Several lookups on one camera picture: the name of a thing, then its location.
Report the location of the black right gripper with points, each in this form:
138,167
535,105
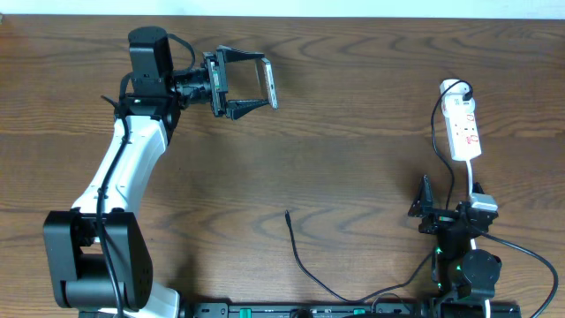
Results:
424,201

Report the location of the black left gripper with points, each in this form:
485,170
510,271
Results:
233,109

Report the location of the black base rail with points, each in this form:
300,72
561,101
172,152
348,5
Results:
381,309

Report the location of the white power strip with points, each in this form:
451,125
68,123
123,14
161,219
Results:
462,128

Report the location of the Galaxy S25 Ultra smartphone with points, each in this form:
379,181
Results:
266,79

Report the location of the white USB charger adapter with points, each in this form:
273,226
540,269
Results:
457,87

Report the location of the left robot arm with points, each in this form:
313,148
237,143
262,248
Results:
98,260

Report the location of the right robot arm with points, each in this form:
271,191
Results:
466,275

